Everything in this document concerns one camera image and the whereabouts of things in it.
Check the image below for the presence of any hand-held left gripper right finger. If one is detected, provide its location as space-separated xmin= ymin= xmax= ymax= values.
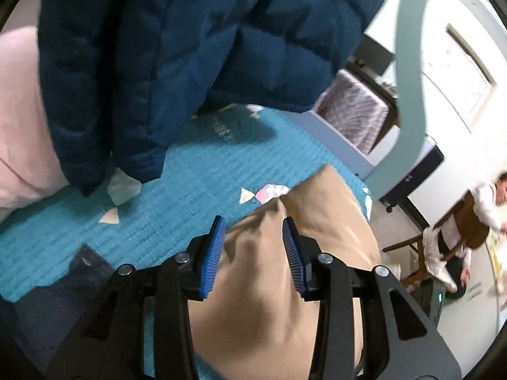
xmin=282 ymin=217 xmax=463 ymax=380

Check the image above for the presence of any black panel on stand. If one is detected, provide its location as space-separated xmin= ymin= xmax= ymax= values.
xmin=378 ymin=142 xmax=444 ymax=230

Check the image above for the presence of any tan jacket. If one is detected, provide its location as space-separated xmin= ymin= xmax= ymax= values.
xmin=186 ymin=164 xmax=383 ymax=380

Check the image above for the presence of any pale bed frame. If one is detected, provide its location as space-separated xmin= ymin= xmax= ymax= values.
xmin=305 ymin=109 xmax=397 ymax=179

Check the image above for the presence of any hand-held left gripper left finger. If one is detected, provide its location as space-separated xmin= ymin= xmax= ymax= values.
xmin=45 ymin=214 xmax=227 ymax=380

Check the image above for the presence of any wooden chair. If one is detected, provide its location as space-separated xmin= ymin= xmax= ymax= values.
xmin=382 ymin=192 xmax=490 ymax=289

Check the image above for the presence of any blue puffer jacket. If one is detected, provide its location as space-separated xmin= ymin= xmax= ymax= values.
xmin=37 ymin=0 xmax=393 ymax=196

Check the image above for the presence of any white framed wall board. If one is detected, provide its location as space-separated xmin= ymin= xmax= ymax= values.
xmin=420 ymin=23 xmax=497 ymax=133

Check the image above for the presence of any dark device with green light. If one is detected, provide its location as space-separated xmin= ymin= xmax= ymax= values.
xmin=414 ymin=281 xmax=448 ymax=327

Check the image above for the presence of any pink quilt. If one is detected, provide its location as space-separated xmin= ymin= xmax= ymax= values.
xmin=0 ymin=26 xmax=80 ymax=220

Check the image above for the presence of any white cloth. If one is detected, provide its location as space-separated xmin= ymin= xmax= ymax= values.
xmin=422 ymin=227 xmax=458 ymax=288

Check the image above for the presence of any dark cloth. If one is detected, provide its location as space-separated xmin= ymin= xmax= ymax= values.
xmin=0 ymin=261 xmax=159 ymax=380

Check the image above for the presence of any teal bed blanket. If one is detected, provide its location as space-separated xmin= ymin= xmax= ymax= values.
xmin=0 ymin=104 xmax=373 ymax=380

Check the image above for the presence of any purple patterned cloth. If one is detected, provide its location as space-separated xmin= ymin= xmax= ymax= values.
xmin=313 ymin=69 xmax=391 ymax=155

